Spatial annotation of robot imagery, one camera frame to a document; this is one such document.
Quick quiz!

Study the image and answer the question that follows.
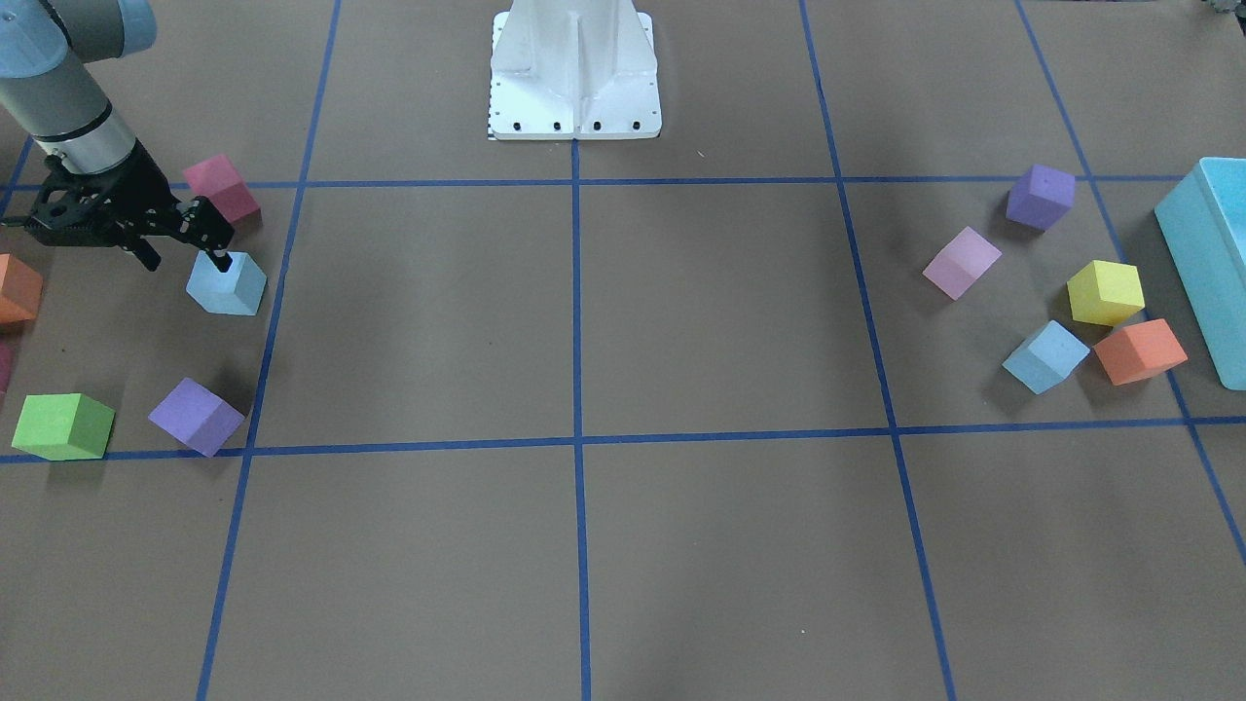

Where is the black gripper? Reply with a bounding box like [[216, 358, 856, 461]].
[[25, 141, 235, 274]]

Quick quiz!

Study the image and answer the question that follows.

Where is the blue foam block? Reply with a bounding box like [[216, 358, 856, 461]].
[[184, 252, 268, 316], [1002, 320, 1090, 395]]

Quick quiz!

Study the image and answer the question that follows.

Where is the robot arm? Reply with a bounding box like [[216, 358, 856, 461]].
[[1, 1, 235, 271]]

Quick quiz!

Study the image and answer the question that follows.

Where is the crimson foam block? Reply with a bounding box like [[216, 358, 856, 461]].
[[182, 154, 260, 225]]

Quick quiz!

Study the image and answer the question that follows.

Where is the orange foam block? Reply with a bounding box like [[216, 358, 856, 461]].
[[1, 253, 44, 325], [1093, 318, 1189, 387]]

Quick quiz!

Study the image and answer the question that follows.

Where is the purple foam block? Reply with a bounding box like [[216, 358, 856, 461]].
[[148, 379, 244, 457], [1006, 164, 1077, 232]]

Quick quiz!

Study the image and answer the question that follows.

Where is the magenta foam block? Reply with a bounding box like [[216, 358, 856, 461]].
[[0, 342, 15, 395]]

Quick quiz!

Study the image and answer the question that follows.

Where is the green foam block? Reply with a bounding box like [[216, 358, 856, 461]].
[[12, 393, 115, 461]]

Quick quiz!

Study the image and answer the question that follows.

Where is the light pink foam block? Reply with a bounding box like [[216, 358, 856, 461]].
[[922, 227, 1003, 301]]

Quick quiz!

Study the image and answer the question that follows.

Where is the yellow foam block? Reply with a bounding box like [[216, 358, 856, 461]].
[[1065, 259, 1148, 327]]

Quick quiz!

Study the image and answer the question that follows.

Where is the light blue plastic bin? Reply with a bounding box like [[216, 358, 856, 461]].
[[1155, 157, 1245, 391]]

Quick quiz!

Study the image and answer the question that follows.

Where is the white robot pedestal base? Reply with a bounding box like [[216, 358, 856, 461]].
[[487, 1, 663, 141]]

